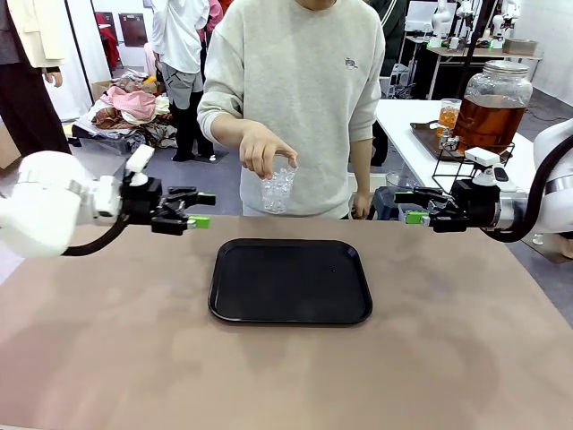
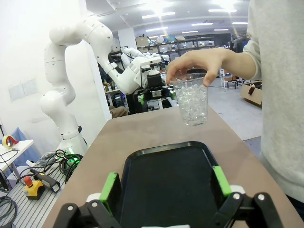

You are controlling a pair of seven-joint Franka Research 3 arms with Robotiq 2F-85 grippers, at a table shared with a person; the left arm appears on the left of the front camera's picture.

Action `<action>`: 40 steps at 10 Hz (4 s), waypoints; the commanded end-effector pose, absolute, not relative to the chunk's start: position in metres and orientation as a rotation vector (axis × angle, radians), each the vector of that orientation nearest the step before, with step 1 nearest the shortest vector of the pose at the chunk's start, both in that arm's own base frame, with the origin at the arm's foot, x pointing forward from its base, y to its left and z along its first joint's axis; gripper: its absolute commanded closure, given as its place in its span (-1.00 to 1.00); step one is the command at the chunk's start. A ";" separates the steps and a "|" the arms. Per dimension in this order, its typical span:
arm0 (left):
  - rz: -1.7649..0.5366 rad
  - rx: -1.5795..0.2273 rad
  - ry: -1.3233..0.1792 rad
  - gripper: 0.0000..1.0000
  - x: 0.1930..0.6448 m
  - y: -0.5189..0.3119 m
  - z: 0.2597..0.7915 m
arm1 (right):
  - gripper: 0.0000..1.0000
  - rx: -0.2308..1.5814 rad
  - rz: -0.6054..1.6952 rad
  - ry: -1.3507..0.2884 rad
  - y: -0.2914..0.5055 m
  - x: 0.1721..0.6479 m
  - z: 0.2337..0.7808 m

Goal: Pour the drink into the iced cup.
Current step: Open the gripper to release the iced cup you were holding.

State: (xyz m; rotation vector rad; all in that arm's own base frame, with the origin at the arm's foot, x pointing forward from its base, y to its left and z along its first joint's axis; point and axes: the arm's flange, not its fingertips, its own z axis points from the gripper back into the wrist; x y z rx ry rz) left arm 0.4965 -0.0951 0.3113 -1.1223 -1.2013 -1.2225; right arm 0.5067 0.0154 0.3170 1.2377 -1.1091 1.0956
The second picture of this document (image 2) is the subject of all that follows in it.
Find black plastic serving tray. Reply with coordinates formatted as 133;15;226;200
118;141;221;228

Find small white desk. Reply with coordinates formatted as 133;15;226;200
0;139;34;190

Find storage shelves with boxes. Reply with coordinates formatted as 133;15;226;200
135;35;216;63

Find person's right forearm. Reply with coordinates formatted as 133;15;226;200
222;48;258;79

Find white wire rack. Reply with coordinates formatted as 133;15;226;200
218;68;247;90

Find paper sheets on wall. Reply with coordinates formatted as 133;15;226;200
9;79;39;101

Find yellow red tape roll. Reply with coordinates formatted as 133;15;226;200
1;135;20;150

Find person's right hand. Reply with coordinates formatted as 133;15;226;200
165;48;229;87

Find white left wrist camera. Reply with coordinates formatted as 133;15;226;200
139;57;165;73

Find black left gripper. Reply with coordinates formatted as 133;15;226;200
138;73;178;105

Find grey coiled cable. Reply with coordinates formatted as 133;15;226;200
0;195;19;228

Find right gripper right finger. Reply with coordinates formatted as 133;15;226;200
209;165;285;228

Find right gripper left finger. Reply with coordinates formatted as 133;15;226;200
53;171;124;228

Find person in grey sweatshirt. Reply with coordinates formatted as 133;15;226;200
243;0;304;214

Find black cable bundle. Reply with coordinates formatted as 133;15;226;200
38;148;84;184

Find short clear cup with ice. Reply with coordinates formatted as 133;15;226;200
170;72;209;127

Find grey ribbed metal platform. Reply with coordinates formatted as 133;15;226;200
0;152;80;228

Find black handheld enabling switch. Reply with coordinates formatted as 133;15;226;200
29;168;60;193

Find brown cardboard box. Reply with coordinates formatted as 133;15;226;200
239;81;263;108

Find yellow emergency stop button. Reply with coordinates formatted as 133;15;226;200
23;176;45;200

